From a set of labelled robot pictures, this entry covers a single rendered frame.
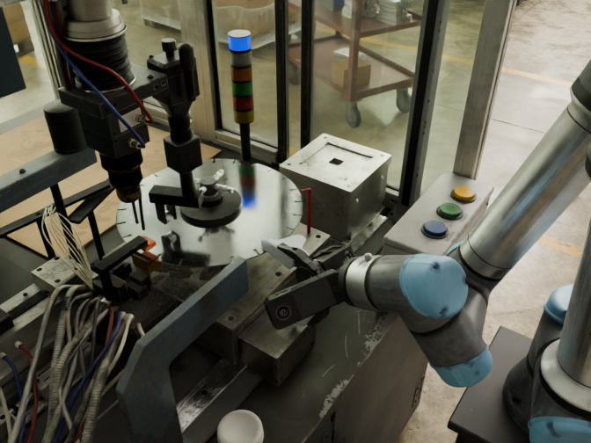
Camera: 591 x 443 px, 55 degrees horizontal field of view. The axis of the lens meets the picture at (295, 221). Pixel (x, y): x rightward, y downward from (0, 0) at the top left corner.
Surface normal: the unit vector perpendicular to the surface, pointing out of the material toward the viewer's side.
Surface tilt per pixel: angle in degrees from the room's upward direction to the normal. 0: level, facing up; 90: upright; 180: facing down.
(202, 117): 90
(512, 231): 88
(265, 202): 0
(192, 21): 90
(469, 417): 0
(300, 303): 61
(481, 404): 0
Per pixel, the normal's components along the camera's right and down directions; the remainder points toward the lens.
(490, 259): -0.44, 0.51
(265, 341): 0.00, -0.80
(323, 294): 0.17, 0.12
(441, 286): 0.57, -0.06
